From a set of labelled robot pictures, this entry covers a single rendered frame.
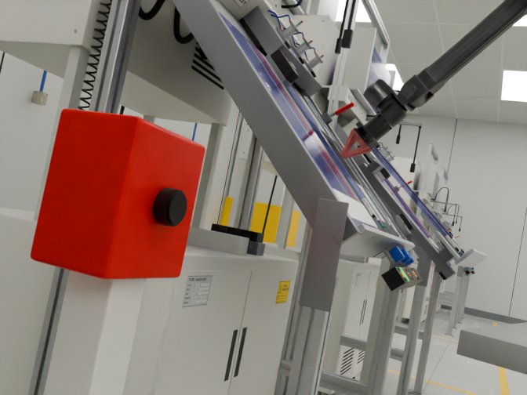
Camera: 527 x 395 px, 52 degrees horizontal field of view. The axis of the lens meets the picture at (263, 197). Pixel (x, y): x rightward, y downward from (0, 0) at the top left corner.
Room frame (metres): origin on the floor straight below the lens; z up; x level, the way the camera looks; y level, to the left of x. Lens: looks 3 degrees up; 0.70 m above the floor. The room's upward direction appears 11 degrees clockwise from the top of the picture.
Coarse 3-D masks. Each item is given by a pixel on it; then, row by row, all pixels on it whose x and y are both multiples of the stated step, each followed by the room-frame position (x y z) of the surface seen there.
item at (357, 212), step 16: (240, 32) 1.13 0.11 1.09; (256, 64) 1.05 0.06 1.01; (272, 80) 1.11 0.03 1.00; (288, 96) 1.17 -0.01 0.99; (288, 112) 1.02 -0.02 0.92; (304, 128) 1.09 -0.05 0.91; (304, 144) 0.95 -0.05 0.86; (320, 144) 1.14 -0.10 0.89; (320, 160) 1.00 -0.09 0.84; (336, 176) 1.06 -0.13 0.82; (336, 192) 0.93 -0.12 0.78; (352, 192) 1.12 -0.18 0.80; (352, 208) 0.97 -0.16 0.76; (368, 224) 1.03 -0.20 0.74
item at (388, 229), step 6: (360, 186) 1.44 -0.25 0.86; (354, 192) 1.25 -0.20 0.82; (366, 192) 1.46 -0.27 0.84; (360, 198) 1.24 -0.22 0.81; (366, 198) 1.37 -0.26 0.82; (372, 204) 1.42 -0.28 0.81; (378, 210) 1.44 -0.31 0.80; (372, 216) 1.23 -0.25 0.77; (378, 216) 1.35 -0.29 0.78; (378, 222) 1.22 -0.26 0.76; (384, 222) 1.41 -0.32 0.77; (384, 228) 1.32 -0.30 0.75; (390, 228) 1.43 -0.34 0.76; (396, 234) 1.42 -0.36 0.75
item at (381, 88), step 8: (368, 88) 1.47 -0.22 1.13; (376, 88) 1.46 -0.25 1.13; (384, 88) 1.45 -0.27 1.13; (408, 88) 1.39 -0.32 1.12; (416, 88) 1.39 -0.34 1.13; (368, 96) 1.47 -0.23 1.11; (376, 96) 1.45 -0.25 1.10; (384, 96) 1.45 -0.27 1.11; (400, 96) 1.41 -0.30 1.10; (408, 96) 1.39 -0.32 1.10; (376, 104) 1.46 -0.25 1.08; (408, 104) 1.46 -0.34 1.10
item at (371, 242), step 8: (360, 224) 0.89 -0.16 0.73; (360, 232) 0.89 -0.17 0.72; (368, 232) 0.92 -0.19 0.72; (376, 232) 0.98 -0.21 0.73; (384, 232) 1.08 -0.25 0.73; (352, 240) 0.91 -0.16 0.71; (360, 240) 0.95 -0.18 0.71; (368, 240) 0.99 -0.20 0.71; (376, 240) 1.04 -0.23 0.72; (384, 240) 1.09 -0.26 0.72; (392, 240) 1.15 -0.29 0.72; (400, 240) 1.24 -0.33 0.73; (344, 248) 0.94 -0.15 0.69; (352, 248) 0.98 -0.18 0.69; (360, 248) 1.03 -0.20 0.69; (368, 248) 1.08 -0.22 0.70; (376, 248) 1.15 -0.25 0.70; (384, 248) 1.21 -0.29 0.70; (400, 248) 1.36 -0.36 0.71; (408, 248) 1.45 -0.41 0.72; (368, 256) 1.18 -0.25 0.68; (376, 256) 1.26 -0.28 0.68; (384, 256) 1.34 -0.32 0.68
